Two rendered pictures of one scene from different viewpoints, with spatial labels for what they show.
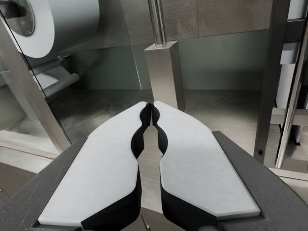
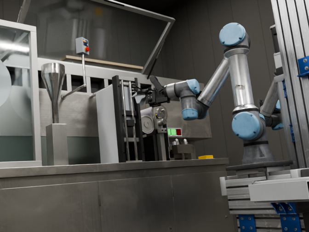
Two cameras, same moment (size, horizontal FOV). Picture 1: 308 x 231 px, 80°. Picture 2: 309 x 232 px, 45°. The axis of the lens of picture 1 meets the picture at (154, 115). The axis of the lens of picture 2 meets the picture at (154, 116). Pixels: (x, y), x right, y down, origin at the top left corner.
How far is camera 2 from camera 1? 1.93 m
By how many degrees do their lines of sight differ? 79
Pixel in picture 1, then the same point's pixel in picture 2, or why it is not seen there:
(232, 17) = (69, 128)
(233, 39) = (70, 140)
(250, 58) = (80, 152)
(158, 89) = (57, 147)
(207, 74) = not seen: hidden behind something
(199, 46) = not seen: hidden behind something
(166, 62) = (64, 131)
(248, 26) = (77, 134)
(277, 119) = (124, 139)
